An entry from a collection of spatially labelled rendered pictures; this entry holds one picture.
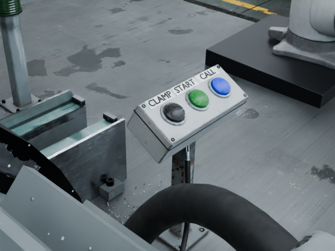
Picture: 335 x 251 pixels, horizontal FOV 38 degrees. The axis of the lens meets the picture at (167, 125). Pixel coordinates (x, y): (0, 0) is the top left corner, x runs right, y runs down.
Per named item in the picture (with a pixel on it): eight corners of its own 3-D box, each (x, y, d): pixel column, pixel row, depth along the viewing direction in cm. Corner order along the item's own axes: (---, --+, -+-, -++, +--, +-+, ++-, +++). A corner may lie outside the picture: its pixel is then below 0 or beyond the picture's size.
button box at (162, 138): (158, 165, 64) (173, 144, 60) (124, 126, 66) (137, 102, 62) (234, 116, 75) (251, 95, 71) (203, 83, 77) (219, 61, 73)
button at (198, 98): (194, 116, 66) (200, 108, 65) (180, 100, 67) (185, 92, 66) (208, 108, 68) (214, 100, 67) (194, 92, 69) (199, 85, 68)
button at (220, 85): (217, 103, 69) (223, 95, 68) (203, 88, 70) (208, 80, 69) (229, 95, 71) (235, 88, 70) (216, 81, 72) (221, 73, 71)
